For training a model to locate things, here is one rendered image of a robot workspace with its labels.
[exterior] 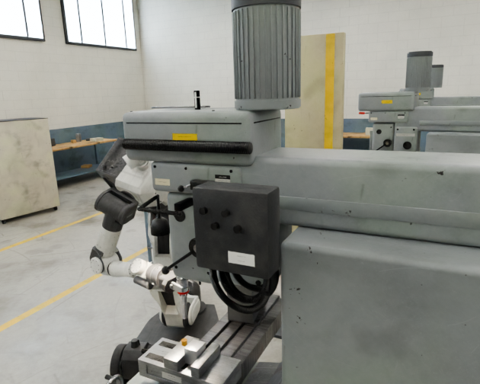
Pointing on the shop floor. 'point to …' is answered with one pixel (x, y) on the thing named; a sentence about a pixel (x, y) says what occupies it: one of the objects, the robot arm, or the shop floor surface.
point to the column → (385, 309)
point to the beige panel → (318, 97)
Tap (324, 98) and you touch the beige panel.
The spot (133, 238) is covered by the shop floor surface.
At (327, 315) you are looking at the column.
